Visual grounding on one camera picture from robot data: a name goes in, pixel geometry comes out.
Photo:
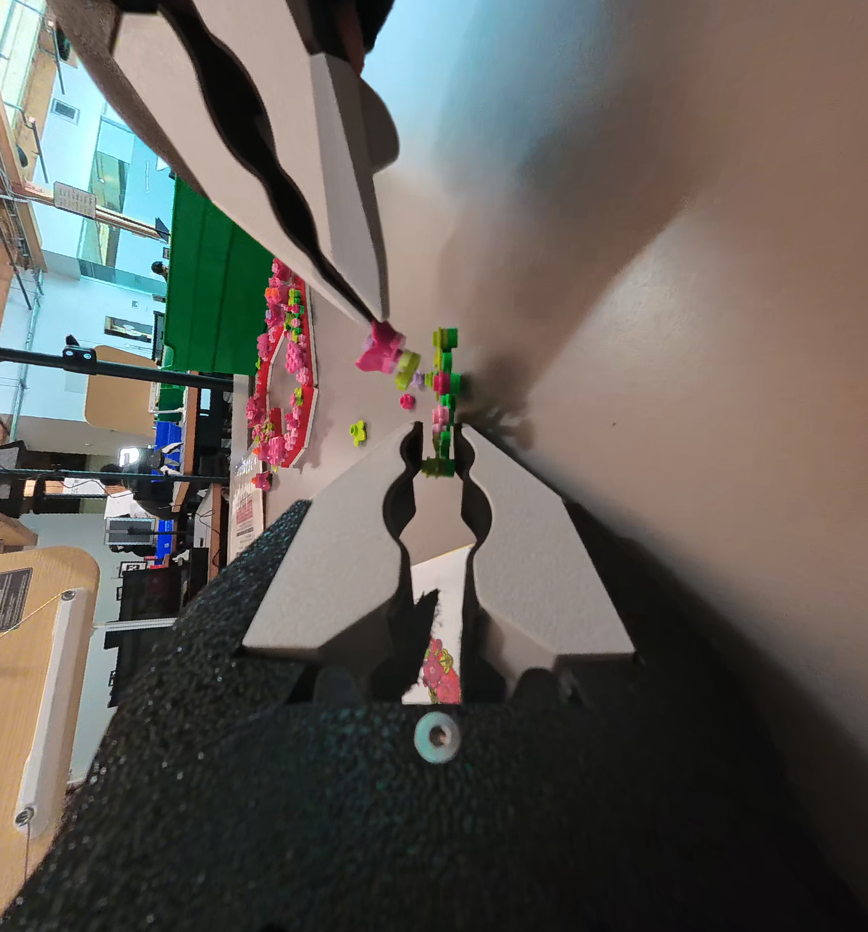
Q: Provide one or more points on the light wooden cabinet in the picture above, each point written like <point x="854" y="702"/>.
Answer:
<point x="11" y="692"/>

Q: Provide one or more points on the green cloth board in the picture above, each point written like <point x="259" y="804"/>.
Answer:
<point x="215" y="291"/>

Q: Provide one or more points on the small lime lego leaf piece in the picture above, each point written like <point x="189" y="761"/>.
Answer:
<point x="359" y="431"/>

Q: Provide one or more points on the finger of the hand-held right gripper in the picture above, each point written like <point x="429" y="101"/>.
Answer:
<point x="310" y="131"/>
<point x="186" y="124"/>

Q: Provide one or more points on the black tripod pole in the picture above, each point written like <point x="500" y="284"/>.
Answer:
<point x="135" y="371"/>

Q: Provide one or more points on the pink lego flower piece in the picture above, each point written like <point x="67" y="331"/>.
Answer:
<point x="379" y="353"/>

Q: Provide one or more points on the blue storage bins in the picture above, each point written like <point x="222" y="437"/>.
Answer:
<point x="168" y="444"/>

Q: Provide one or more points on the white lego instruction booklet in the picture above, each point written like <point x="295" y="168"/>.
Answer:
<point x="441" y="619"/>

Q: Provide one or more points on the hanging white sign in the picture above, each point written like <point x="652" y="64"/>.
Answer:
<point x="74" y="198"/>

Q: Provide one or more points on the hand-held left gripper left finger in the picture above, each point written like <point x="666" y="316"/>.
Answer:
<point x="332" y="568"/>

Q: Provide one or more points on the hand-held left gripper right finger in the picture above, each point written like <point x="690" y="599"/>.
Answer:
<point x="543" y="582"/>

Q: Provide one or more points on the green lego flower stem cluster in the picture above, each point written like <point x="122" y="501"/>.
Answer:
<point x="445" y="378"/>

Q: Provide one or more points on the red tray of bricks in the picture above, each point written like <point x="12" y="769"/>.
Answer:
<point x="288" y="364"/>

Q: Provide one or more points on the printed paper sheet red label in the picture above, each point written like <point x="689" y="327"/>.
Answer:
<point x="248" y="510"/>

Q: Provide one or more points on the small pink lego flower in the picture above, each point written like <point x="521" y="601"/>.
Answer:
<point x="261" y="479"/>

